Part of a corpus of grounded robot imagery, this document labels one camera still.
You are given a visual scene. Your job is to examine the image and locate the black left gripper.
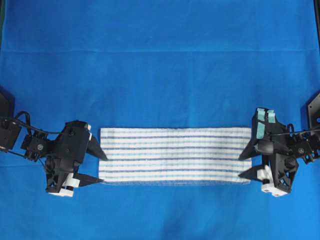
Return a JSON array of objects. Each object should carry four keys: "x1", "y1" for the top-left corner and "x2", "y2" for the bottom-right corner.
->
[{"x1": 45, "y1": 120, "x2": 108, "y2": 197}]

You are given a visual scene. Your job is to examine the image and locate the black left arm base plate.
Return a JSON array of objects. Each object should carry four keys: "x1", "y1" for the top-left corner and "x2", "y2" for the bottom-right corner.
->
[{"x1": 0, "y1": 86, "x2": 15, "y2": 117}]

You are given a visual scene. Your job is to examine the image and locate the blue striped white towel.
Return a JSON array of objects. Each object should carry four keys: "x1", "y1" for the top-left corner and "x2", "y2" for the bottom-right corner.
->
[{"x1": 98, "y1": 127, "x2": 252, "y2": 185}]

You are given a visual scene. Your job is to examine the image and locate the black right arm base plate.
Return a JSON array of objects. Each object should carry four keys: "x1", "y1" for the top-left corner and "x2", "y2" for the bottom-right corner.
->
[{"x1": 300, "y1": 90, "x2": 320, "y2": 130}]

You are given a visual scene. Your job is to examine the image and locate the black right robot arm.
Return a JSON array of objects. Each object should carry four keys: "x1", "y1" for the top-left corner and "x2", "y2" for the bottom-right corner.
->
[{"x1": 238, "y1": 107, "x2": 320, "y2": 197}]

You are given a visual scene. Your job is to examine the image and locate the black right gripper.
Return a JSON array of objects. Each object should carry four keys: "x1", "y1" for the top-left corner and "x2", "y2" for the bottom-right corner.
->
[{"x1": 238, "y1": 107, "x2": 299, "y2": 197}]

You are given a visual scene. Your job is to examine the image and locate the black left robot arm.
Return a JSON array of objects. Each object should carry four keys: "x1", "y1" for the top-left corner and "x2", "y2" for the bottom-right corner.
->
[{"x1": 0, "y1": 111, "x2": 107, "y2": 197}]

